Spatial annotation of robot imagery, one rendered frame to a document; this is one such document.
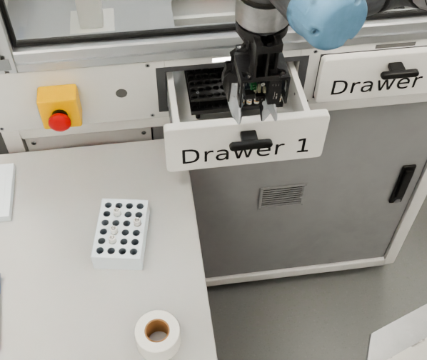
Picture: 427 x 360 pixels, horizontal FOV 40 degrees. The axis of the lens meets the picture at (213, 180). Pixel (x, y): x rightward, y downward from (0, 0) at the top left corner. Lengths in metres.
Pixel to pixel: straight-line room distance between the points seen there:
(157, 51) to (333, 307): 1.08
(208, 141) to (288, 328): 0.93
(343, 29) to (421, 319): 0.54
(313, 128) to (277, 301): 0.91
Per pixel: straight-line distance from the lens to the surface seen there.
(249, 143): 0.99
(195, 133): 1.00
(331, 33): 0.66
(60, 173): 1.18
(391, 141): 1.43
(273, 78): 0.82
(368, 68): 1.19
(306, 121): 1.03
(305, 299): 1.87
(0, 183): 1.17
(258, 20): 0.78
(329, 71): 1.16
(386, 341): 1.00
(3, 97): 1.16
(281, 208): 1.53
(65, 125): 1.10
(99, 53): 1.08
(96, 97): 1.15
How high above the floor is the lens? 1.64
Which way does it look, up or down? 51 degrees down
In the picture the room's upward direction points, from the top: 1 degrees clockwise
